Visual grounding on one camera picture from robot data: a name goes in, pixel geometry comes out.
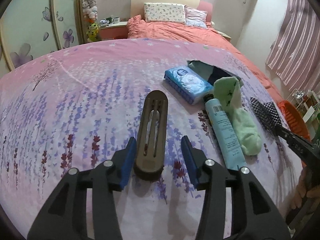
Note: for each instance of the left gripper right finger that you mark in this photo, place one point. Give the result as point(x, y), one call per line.
point(254, 214)

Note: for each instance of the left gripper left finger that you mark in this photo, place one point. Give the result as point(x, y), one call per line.
point(63, 215)

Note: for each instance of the black mesh hair brush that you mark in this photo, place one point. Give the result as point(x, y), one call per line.
point(269, 118)

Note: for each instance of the orange plastic laundry basket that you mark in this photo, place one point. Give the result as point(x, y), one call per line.
point(294, 119)

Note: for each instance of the light blue cosmetic tube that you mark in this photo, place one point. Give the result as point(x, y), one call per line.
point(225, 134)

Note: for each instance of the pink striped curtain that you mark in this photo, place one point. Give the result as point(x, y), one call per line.
point(294, 56)

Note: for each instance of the green fuzzy sock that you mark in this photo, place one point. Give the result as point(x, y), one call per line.
point(227, 91)

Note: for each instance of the pink lavender floral sheet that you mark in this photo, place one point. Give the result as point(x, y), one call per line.
point(76, 107)

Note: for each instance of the grey plastic mailer bag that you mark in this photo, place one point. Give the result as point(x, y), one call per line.
point(209, 72)

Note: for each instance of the blue tissue pack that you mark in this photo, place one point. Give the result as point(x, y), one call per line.
point(188, 84)

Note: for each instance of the far bedside table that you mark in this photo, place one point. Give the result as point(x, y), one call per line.
point(227, 37)

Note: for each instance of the pink striped pillow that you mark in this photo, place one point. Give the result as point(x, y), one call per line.
point(195, 17)

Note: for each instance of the pink bedside table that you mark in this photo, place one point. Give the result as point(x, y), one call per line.
point(114, 31)

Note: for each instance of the floral sliding wardrobe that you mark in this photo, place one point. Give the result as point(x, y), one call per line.
point(33, 28)

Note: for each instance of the coral red bed duvet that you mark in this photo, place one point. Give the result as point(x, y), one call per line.
point(138, 28)

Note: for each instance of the floral white pillow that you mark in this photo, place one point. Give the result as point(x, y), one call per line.
point(164, 12)

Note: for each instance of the stacked plush toys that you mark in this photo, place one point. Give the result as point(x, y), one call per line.
point(90, 14)

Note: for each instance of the beige pink headboard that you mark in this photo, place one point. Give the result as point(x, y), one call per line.
point(137, 6)

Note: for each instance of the white wire shelf rack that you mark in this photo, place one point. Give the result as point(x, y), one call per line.
point(307, 104)

